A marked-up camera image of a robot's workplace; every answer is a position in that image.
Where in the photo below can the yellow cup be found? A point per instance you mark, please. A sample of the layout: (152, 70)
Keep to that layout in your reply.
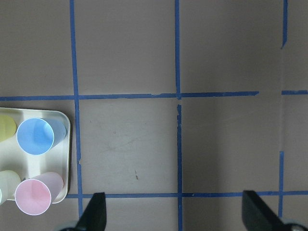
(7, 127)

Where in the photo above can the pale green cup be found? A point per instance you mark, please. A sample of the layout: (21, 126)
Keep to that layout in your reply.
(9, 180)

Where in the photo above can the pink cup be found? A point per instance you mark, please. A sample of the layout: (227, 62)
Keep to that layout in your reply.
(35, 195)

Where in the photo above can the blue cup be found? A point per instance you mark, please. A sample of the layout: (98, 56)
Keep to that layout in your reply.
(37, 136)

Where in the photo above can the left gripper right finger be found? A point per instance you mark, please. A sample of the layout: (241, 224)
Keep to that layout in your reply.
(257, 216)

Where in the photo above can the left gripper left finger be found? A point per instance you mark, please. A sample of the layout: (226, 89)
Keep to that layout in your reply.
(94, 216)

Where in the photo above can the beige plastic tray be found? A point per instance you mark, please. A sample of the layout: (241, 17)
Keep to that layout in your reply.
(12, 157)

